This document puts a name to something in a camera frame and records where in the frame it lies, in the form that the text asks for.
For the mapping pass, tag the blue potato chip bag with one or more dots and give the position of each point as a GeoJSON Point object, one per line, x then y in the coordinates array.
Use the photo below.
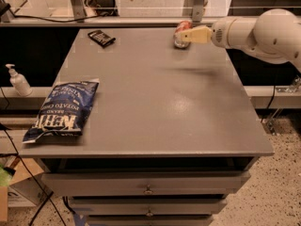
{"type": "Point", "coordinates": [64, 112]}

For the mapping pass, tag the black round wheeled object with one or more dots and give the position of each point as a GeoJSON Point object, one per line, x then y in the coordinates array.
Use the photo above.
{"type": "Point", "coordinates": [103, 7]}

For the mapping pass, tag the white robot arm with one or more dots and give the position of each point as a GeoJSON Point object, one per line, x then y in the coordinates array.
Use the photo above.
{"type": "Point", "coordinates": [273, 37]}

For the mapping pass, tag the small black snack packet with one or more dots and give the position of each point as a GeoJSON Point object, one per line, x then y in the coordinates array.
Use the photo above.
{"type": "Point", "coordinates": [101, 38]}

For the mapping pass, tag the white pump sanitizer bottle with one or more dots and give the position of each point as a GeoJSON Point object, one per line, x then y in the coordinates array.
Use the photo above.
{"type": "Point", "coordinates": [18, 81]}

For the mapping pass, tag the grey drawer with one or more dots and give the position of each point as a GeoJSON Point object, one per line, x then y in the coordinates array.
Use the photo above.
{"type": "Point", "coordinates": [145, 183]}
{"type": "Point", "coordinates": [147, 206]}
{"type": "Point", "coordinates": [149, 221]}

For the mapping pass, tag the middle grey drawer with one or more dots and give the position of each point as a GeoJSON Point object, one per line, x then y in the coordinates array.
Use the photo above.
{"type": "Point", "coordinates": [147, 206]}

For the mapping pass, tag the top grey drawer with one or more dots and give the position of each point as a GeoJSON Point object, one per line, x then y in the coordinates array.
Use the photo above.
{"type": "Point", "coordinates": [145, 183]}

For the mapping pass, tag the bottom grey drawer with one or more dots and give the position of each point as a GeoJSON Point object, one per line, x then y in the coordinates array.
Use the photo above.
{"type": "Point", "coordinates": [149, 221]}

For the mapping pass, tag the grey drawer cabinet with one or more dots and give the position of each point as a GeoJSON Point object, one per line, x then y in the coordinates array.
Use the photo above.
{"type": "Point", "coordinates": [157, 109]}

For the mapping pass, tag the cardboard box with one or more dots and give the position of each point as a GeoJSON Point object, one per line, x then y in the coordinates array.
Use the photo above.
{"type": "Point", "coordinates": [25, 188]}

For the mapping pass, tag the green fuzzy object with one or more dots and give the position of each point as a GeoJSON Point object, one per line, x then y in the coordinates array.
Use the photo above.
{"type": "Point", "coordinates": [5, 176]}

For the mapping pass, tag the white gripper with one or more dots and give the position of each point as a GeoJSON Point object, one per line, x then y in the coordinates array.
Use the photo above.
{"type": "Point", "coordinates": [218, 34]}

